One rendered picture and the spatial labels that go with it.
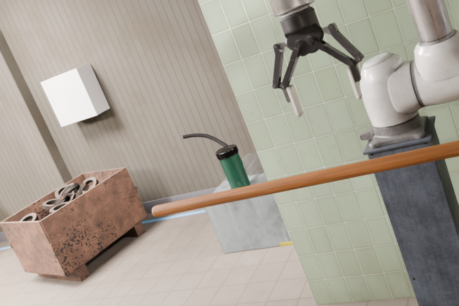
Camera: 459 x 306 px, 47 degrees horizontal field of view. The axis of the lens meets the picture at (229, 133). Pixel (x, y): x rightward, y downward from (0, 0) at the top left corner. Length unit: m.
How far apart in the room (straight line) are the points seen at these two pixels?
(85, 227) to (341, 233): 2.50
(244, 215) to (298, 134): 1.27
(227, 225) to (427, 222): 2.07
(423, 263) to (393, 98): 0.60
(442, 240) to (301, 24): 1.06
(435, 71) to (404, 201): 0.45
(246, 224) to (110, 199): 1.50
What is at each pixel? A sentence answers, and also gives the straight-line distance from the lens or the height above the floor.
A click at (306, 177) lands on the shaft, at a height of 1.20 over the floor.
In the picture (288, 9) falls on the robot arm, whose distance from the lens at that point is 1.09.
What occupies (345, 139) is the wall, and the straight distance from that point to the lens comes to 2.45.
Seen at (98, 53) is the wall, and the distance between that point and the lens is 5.04.
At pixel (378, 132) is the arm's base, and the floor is 1.04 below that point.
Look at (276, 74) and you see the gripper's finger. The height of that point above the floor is 1.43.
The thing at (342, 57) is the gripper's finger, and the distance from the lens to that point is 1.11.
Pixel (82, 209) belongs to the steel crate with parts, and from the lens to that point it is 4.57.
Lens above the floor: 1.60
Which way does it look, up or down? 13 degrees down
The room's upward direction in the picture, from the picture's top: 22 degrees counter-clockwise
